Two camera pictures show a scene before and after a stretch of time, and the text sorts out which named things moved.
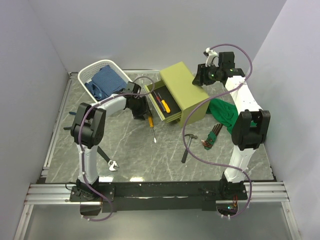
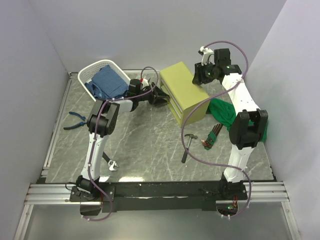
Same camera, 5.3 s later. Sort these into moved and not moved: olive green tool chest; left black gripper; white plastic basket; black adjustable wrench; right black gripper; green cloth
Moved: left black gripper; olive green tool chest
Not moved: green cloth; black adjustable wrench; right black gripper; white plastic basket
